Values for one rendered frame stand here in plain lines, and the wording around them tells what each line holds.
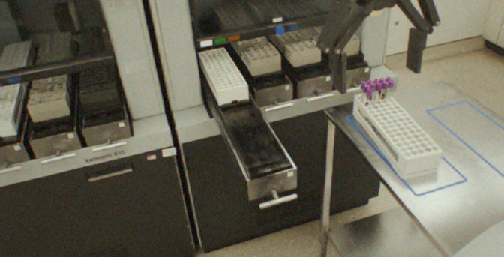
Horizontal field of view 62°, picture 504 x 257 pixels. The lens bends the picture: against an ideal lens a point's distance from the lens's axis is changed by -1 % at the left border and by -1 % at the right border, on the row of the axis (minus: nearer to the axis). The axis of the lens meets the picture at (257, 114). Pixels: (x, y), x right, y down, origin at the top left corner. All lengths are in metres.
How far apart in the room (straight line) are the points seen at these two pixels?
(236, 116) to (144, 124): 0.33
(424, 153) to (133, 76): 0.89
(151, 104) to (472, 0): 2.64
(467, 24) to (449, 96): 2.20
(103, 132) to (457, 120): 1.05
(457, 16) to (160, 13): 2.58
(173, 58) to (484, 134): 0.94
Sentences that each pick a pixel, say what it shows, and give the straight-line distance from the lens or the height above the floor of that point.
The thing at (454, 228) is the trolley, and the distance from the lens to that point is 1.02.
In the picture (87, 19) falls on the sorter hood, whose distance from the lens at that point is 1.32.
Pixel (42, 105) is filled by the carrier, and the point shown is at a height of 0.88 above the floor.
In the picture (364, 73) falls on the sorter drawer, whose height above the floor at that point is 0.78.
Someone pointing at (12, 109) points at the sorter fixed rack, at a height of 0.86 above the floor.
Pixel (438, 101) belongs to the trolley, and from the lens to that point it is 1.40.
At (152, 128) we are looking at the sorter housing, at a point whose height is 0.73.
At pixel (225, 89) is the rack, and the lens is 1.33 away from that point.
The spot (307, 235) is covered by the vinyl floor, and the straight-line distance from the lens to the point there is 2.01.
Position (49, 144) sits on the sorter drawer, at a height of 0.78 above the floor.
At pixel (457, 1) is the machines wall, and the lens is 3.45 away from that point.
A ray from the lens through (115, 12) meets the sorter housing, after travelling 1.33.
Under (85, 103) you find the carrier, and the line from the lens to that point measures 1.44.
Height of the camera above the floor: 1.55
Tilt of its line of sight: 35 degrees down
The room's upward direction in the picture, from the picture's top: 4 degrees counter-clockwise
